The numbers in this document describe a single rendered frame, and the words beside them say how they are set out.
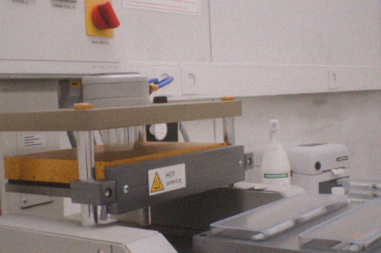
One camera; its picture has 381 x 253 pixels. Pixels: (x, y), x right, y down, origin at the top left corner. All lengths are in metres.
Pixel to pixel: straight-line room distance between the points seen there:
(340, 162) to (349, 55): 0.82
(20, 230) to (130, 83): 0.20
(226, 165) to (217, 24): 1.09
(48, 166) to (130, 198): 0.11
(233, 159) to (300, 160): 0.95
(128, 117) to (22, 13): 0.26
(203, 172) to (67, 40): 0.29
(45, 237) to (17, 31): 0.31
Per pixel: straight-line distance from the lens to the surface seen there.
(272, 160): 1.62
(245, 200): 0.74
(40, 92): 0.83
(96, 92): 0.67
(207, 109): 0.69
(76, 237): 0.53
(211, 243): 0.52
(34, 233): 0.58
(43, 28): 0.80
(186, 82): 1.54
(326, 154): 1.69
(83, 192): 0.55
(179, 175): 0.62
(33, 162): 0.66
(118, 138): 0.69
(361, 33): 2.60
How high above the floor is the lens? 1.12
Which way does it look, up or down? 3 degrees down
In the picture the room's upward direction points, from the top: 3 degrees counter-clockwise
